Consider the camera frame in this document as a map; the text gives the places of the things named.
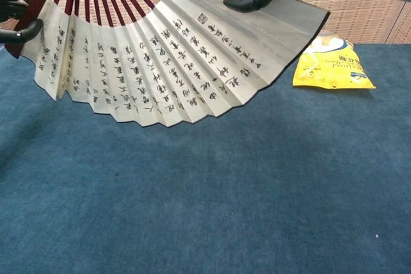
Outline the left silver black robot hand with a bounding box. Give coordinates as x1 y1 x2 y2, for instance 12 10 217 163
0 0 44 44

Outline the teal table cover cloth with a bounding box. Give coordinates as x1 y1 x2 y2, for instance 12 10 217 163
0 42 411 274

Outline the red folding paper fan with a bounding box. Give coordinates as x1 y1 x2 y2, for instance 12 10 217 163
3 0 331 128

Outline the yellow snack bag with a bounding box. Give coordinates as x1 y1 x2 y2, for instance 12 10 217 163
292 31 377 90

